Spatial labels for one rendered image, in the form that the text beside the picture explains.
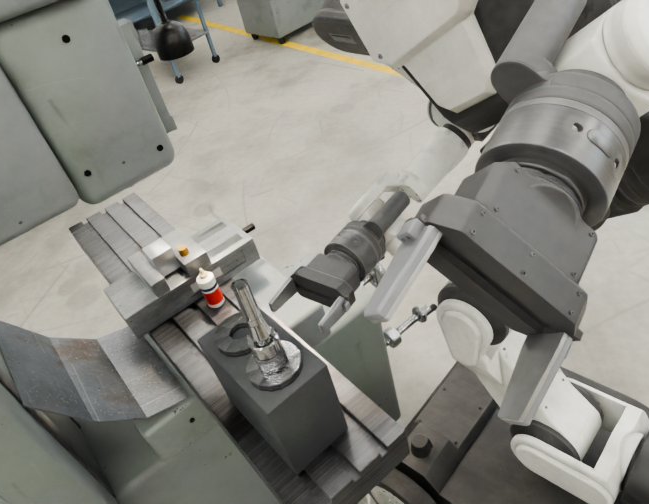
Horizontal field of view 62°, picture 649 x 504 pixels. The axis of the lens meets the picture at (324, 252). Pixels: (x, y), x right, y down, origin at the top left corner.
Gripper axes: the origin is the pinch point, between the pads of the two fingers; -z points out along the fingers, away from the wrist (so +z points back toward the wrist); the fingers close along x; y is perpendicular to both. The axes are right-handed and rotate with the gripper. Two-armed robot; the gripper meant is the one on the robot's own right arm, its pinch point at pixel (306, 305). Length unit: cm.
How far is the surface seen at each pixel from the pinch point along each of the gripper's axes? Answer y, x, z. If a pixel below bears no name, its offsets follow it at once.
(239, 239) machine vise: 16, -43, 21
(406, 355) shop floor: 116, -37, 70
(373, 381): 74, -21, 32
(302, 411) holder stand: 9.8, 5.6, -12.1
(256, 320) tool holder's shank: -7.6, 1.1, -10.4
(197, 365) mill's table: 23.1, -29.9, -9.2
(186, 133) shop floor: 115, -296, 179
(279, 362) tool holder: 1.5, 2.2, -10.3
